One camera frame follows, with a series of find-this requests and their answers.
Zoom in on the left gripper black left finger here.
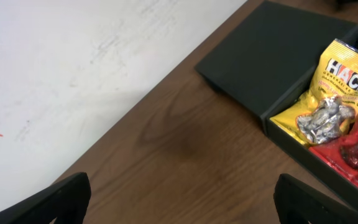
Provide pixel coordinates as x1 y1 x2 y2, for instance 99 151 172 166
0 172 91 224

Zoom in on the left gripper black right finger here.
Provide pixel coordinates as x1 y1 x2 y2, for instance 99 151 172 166
273 174 358 224

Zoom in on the yellow Hacks candy bag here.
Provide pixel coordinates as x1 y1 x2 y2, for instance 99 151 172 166
271 39 358 146

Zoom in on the dark green box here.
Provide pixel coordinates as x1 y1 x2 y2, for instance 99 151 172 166
195 1 358 211

